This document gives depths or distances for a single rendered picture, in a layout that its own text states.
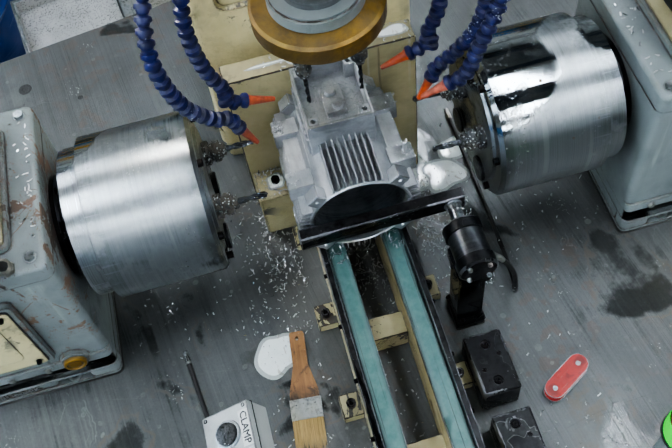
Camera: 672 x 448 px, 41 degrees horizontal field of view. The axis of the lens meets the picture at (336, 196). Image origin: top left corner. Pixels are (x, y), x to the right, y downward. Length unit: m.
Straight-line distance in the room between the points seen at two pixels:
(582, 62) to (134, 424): 0.88
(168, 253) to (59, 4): 1.52
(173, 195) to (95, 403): 0.43
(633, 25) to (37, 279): 0.91
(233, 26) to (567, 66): 0.51
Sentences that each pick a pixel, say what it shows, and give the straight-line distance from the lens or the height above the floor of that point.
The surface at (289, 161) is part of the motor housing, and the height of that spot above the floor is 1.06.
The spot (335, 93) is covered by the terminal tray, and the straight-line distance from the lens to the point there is 1.34.
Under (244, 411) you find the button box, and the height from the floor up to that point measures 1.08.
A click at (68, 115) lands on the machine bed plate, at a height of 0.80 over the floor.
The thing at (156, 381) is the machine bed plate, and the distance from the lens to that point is 1.52.
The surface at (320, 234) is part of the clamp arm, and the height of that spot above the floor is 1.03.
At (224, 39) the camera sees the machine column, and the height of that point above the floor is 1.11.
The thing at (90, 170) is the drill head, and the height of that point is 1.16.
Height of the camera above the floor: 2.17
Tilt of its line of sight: 57 degrees down
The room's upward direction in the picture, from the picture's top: 9 degrees counter-clockwise
